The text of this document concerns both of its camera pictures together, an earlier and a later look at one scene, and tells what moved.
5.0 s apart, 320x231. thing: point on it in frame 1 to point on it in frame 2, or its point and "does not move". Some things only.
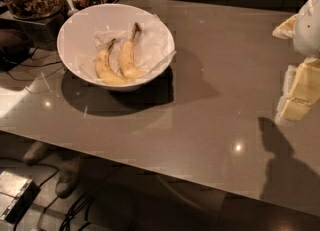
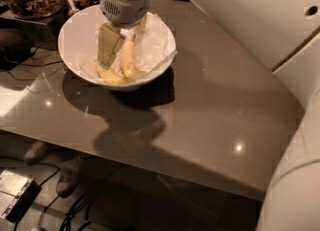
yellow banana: x=126 y=56 does not move
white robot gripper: x=308 y=30 to x=128 y=9
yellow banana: x=105 y=70 does not move
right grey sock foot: x=69 y=169 does not move
